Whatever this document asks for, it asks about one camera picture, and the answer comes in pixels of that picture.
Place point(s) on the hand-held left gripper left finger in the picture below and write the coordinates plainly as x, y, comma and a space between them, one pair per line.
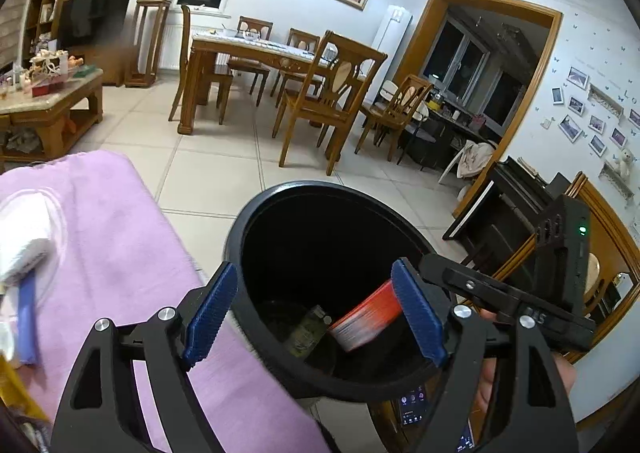
207, 320

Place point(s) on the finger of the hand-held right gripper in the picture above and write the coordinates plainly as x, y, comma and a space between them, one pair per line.
465, 283

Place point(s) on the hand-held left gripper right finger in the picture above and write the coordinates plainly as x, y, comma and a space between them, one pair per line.
417, 313

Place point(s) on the red snack packet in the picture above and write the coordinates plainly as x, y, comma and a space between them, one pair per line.
367, 315

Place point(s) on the black trash bin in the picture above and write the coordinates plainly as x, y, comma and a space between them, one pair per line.
320, 233

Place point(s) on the yellow snack packet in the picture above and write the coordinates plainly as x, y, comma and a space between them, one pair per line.
17, 393

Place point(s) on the person's right hand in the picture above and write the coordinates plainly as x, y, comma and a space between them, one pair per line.
487, 383

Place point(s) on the wooden framed mirror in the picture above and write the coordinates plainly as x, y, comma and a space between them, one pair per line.
617, 243

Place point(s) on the black upright piano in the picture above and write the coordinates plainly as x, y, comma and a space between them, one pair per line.
505, 213

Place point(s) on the smartphone with lit screen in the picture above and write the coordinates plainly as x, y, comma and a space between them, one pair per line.
412, 405
464, 440

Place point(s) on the green crumpled wrapper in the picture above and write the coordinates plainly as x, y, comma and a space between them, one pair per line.
307, 330

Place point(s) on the purple blanket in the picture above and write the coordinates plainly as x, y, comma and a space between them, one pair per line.
125, 243

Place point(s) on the white teddy bear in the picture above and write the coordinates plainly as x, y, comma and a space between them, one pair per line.
625, 163

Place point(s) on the white baby seat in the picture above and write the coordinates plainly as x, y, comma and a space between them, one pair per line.
472, 160

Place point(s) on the wooden dining chair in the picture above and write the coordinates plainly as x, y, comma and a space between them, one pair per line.
252, 28
302, 40
187, 58
407, 98
345, 68

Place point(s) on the white standing air conditioner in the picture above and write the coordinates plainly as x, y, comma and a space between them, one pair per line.
392, 40

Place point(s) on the wooden coffee table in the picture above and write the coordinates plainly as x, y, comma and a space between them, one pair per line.
65, 98

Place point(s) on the wooden dining table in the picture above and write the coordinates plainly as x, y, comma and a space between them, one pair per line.
220, 48

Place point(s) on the wooden television stand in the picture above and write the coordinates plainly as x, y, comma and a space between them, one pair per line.
107, 65

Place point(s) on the tall wooden plant stand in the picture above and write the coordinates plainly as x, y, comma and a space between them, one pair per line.
147, 40

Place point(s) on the black television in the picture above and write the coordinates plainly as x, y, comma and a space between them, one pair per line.
95, 18

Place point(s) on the group of wall photo frames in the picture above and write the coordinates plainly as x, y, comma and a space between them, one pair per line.
575, 105

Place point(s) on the wooden door frame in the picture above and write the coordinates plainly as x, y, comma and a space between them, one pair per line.
542, 83

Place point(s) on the white wall radiator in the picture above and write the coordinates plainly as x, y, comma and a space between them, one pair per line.
172, 48

